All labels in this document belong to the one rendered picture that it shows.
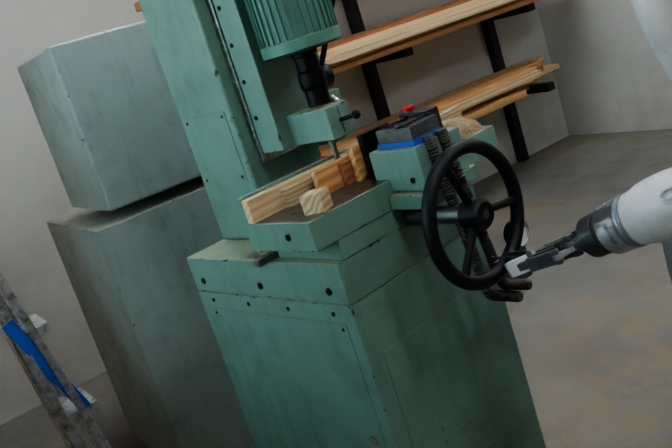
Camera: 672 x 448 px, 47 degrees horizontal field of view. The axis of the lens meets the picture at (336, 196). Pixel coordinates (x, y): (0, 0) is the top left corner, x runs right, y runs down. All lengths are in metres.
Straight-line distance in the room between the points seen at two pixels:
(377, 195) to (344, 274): 0.18
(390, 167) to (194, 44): 0.54
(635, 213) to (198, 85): 1.02
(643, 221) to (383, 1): 3.60
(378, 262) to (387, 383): 0.24
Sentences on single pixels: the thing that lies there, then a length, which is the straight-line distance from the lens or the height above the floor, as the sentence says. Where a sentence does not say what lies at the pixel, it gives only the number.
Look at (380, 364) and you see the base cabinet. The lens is 1.57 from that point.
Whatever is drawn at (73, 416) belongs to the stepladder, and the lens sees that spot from 2.14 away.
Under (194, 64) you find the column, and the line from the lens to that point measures 1.82.
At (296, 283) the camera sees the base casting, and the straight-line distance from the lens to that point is 1.61.
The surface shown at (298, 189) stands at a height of 0.93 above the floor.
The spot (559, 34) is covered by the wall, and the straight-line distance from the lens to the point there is 5.53.
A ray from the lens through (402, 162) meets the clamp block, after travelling 1.53.
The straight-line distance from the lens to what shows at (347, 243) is 1.49.
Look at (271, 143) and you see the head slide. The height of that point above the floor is 1.02.
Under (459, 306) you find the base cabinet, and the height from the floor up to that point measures 0.57.
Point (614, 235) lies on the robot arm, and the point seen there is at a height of 0.78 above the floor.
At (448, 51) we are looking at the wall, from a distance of 4.98.
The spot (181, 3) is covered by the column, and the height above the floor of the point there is 1.37.
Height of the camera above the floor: 1.23
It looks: 12 degrees down
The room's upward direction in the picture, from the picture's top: 18 degrees counter-clockwise
